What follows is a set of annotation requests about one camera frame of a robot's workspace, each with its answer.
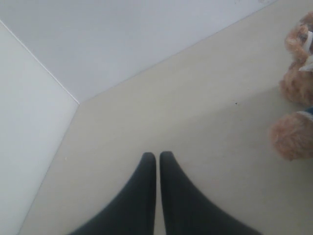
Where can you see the tan teddy bear striped shirt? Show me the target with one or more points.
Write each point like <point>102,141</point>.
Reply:
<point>292,135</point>

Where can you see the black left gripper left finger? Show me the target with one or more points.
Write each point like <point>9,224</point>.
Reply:
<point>132,211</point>

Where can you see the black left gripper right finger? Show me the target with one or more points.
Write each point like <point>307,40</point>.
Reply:
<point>185,208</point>

